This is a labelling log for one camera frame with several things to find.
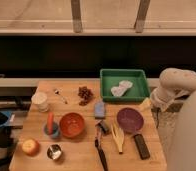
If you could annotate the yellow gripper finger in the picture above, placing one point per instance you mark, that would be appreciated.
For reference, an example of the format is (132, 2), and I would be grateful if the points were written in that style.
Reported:
(145, 105)

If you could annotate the orange bowl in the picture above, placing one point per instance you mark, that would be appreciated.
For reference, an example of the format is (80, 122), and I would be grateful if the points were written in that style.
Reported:
(72, 125)

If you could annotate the red yellow apple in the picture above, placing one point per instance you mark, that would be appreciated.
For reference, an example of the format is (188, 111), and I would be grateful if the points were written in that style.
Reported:
(30, 147)

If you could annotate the small metal cup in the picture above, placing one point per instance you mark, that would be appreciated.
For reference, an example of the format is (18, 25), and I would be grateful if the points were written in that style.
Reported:
(54, 152)

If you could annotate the purple bowl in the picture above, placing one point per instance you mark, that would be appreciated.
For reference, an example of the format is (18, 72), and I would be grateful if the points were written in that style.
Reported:
(130, 120)

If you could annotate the metal spoon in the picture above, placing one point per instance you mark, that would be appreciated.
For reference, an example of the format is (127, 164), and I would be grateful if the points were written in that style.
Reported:
(57, 92)

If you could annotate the green plastic tray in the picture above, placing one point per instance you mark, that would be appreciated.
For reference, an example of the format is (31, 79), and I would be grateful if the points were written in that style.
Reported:
(111, 77)

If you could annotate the bunch of dark grapes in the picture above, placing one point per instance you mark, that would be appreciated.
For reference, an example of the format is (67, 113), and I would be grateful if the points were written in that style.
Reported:
(86, 95)

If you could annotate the white towel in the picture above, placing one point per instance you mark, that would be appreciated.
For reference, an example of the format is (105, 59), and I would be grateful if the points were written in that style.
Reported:
(120, 90)

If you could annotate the black rectangular remote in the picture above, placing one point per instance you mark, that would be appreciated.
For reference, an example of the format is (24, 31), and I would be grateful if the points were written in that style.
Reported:
(141, 146)

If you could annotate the yellow plastic fork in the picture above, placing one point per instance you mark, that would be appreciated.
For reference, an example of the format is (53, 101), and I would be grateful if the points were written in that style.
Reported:
(118, 136)

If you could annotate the orange carrot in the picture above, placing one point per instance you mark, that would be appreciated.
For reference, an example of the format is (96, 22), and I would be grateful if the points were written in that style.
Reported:
(50, 121)

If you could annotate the white paper cup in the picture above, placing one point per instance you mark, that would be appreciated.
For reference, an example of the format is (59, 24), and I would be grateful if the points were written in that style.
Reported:
(40, 100)

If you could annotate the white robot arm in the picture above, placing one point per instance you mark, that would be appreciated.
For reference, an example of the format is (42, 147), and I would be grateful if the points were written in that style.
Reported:
(174, 83)

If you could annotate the blue sponge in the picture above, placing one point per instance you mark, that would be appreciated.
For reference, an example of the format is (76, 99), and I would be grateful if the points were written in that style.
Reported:
(99, 109)

